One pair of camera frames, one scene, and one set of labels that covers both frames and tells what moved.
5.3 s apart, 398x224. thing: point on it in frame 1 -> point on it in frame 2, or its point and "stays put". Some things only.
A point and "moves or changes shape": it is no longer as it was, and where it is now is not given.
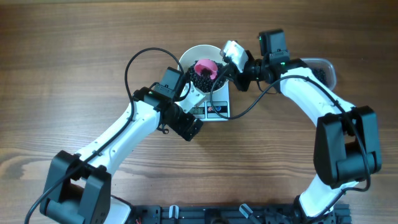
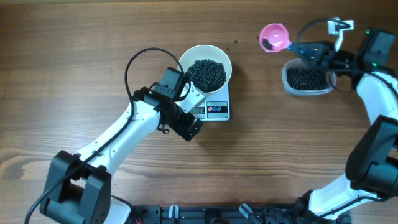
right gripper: x=237 y=76 -> x=318 y=53
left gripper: x=181 y=129 stays put
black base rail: x=233 y=214 stays put
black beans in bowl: x=204 y=84 stays put
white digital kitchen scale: x=214 y=106 stays put
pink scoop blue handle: x=210 y=65 moves or changes shape
